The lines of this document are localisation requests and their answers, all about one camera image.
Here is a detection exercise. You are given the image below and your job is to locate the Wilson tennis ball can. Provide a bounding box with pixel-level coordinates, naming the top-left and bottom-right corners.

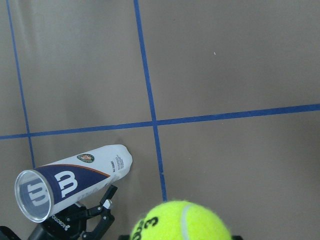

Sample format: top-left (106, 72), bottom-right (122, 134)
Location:
top-left (14, 144), bottom-right (133, 223)

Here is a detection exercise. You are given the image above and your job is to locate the yellow tennis ball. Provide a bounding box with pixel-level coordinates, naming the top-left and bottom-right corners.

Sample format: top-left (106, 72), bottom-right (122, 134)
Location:
top-left (129, 200), bottom-right (232, 240)

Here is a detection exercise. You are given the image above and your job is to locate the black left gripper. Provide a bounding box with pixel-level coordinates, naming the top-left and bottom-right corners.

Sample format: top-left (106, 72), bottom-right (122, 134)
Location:
top-left (28, 184), bottom-right (118, 240)

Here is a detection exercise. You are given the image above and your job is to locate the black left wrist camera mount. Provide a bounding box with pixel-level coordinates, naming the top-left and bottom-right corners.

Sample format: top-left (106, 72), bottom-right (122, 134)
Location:
top-left (0, 226), bottom-right (21, 240)

